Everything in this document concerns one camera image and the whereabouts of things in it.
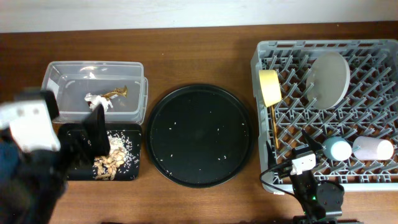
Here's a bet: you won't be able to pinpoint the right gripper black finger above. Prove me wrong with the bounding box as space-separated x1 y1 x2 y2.
301 129 323 152
266 141 277 168

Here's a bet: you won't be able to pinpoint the light blue cup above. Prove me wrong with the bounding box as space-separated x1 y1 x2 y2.
322 137 352 161

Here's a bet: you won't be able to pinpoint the white tissue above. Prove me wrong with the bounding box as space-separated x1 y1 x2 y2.
85 93 113 112

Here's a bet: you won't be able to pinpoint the brown gold snack wrapper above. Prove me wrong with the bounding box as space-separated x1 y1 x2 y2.
101 86 128 100

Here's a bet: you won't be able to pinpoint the pink cup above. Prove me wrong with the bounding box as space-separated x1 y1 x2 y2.
353 136 394 161

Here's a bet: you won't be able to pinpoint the wooden chopstick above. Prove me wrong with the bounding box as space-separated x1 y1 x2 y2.
271 106 279 150

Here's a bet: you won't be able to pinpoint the grey round plate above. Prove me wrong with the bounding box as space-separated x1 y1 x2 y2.
306 52 350 110

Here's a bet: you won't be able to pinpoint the yellow bowl with food scraps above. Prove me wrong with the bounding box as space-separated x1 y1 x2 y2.
259 70 282 107

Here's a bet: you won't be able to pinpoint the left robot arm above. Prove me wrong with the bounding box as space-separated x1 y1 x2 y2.
1 105 110 223

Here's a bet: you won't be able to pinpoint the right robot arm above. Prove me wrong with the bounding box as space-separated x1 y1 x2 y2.
259 130 345 223

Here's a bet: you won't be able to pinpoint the grey dishwasher rack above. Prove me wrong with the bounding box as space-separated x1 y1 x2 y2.
251 39 397 191

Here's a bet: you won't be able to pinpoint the spilled food scraps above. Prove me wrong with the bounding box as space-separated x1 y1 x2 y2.
93 130 141 181

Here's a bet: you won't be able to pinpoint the black rectangular tray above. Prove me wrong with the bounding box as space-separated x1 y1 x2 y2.
68 123 142 181

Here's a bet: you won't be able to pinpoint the clear plastic bin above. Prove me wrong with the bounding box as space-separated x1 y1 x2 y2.
42 61 149 124

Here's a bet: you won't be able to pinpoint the black round tray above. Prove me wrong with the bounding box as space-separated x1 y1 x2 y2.
146 84 255 188

